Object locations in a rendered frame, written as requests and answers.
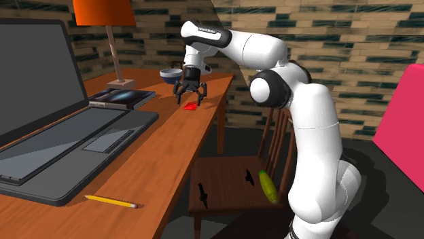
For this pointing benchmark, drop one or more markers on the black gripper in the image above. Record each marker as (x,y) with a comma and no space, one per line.
(191,78)

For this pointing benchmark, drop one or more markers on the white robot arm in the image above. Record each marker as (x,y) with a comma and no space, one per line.
(314,139)

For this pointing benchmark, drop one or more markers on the small red object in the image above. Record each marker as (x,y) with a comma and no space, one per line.
(190,106)

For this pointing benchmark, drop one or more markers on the blue bowl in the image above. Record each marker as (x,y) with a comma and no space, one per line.
(170,76)

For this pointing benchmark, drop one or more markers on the dark cover book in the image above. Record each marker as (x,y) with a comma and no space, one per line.
(122,97)

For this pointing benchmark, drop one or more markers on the brown wooden desk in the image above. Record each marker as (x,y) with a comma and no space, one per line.
(159,159)

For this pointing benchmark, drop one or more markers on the brown wooden chair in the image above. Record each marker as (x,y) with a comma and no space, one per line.
(225,178)

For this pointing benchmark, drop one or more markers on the small black object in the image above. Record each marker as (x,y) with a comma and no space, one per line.
(249,177)
(202,196)

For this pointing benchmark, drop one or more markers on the orange shade table lamp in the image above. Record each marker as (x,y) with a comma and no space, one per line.
(103,13)

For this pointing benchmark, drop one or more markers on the yellow green cucumber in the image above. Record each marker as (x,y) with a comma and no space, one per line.
(267,187)

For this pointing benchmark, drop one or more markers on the yellow pencil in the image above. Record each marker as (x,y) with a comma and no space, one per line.
(111,201)

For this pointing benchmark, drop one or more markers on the dark grey open laptop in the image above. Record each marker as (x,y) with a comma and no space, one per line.
(43,145)

